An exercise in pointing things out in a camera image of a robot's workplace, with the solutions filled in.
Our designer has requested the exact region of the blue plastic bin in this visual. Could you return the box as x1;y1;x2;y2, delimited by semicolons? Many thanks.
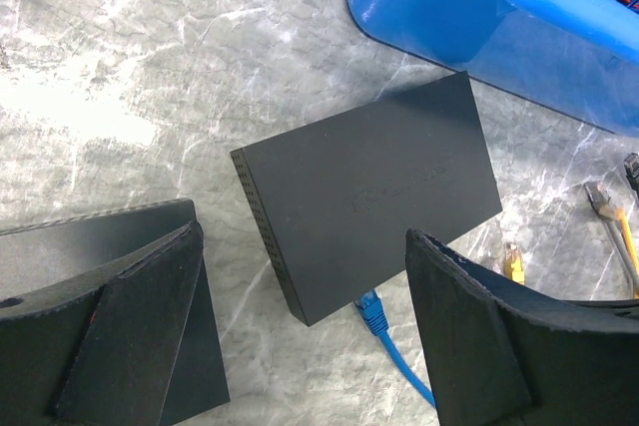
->
347;0;638;137

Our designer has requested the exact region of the black network switch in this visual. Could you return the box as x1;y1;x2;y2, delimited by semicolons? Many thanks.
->
231;72;502;326

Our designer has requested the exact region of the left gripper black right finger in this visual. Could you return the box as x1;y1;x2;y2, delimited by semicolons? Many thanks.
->
405;229;638;425

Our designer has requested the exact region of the grey ethernet cable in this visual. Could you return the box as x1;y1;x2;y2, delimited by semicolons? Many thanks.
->
583;181;639;297

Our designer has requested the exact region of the black ethernet cable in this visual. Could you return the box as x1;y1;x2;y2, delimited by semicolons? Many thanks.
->
623;152;639;198

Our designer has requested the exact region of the blue ethernet cable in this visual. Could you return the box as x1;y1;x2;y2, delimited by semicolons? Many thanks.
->
352;289;436;410

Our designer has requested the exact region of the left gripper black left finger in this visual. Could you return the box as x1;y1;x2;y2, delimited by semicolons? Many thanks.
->
1;199;230;425

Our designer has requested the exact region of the orange ethernet cable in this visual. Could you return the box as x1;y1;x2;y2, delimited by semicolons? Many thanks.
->
503;181;639;297

